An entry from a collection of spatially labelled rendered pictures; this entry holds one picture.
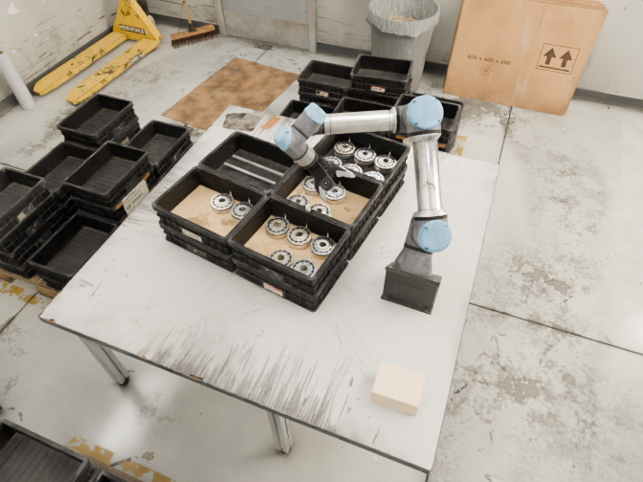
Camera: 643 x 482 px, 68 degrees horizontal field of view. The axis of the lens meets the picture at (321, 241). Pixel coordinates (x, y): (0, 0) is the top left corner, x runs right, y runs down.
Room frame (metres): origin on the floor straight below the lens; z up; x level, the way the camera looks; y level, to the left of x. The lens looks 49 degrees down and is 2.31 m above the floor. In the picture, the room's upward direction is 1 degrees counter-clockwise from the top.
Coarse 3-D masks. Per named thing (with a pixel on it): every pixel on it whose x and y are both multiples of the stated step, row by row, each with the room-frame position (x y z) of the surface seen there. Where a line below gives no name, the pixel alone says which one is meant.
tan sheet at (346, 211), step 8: (296, 192) 1.58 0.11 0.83; (312, 200) 1.53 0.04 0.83; (320, 200) 1.53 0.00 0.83; (344, 200) 1.52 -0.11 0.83; (352, 200) 1.52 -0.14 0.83; (360, 200) 1.52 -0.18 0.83; (336, 208) 1.47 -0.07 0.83; (344, 208) 1.47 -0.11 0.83; (352, 208) 1.47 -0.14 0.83; (360, 208) 1.47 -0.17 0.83; (336, 216) 1.42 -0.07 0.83; (344, 216) 1.42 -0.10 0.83; (352, 216) 1.42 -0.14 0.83
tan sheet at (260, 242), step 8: (272, 216) 1.43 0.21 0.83; (264, 224) 1.39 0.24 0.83; (256, 232) 1.34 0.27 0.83; (264, 232) 1.34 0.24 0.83; (256, 240) 1.29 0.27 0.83; (264, 240) 1.29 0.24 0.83; (272, 240) 1.29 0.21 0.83; (280, 240) 1.29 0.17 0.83; (256, 248) 1.25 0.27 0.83; (264, 248) 1.25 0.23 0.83; (272, 248) 1.25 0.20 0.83; (280, 248) 1.25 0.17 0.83; (288, 248) 1.25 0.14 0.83; (296, 256) 1.20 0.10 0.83; (304, 256) 1.20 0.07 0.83; (312, 256) 1.20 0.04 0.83; (320, 264) 1.16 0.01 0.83
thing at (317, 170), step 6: (312, 168) 1.32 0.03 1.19; (318, 168) 1.32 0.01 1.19; (312, 174) 1.31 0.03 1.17; (318, 174) 1.30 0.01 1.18; (324, 174) 1.29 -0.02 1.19; (318, 180) 1.28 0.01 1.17; (324, 180) 1.27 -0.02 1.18; (330, 180) 1.27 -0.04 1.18; (324, 186) 1.25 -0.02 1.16; (330, 186) 1.25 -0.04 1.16
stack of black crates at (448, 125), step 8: (400, 96) 2.73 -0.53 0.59; (408, 96) 2.73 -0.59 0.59; (416, 96) 2.73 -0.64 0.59; (400, 104) 2.73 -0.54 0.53; (448, 104) 2.63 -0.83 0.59; (456, 104) 2.62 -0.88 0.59; (448, 112) 2.63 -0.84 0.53; (456, 112) 2.53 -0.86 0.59; (448, 120) 2.59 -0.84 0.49; (456, 120) 2.59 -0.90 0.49; (448, 128) 2.51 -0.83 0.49; (392, 136) 2.48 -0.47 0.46; (440, 136) 2.37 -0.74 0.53; (448, 136) 2.36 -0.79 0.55; (448, 144) 2.35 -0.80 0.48; (448, 152) 2.42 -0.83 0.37
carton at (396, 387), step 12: (384, 372) 0.72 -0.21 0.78; (396, 372) 0.72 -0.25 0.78; (408, 372) 0.72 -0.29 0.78; (384, 384) 0.68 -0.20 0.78; (396, 384) 0.68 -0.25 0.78; (408, 384) 0.68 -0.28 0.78; (420, 384) 0.68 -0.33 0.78; (372, 396) 0.65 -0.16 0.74; (384, 396) 0.64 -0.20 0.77; (396, 396) 0.64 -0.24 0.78; (408, 396) 0.64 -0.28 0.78; (420, 396) 0.64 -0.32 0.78; (396, 408) 0.62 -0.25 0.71; (408, 408) 0.61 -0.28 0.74
